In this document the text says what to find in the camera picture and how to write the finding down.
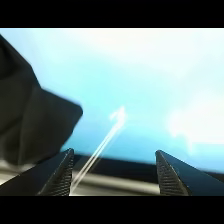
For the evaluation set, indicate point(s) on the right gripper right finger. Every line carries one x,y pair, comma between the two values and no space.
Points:
181,178

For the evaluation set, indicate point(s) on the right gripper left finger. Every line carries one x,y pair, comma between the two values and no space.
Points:
53,178

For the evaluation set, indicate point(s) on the black garment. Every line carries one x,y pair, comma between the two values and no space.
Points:
30,116

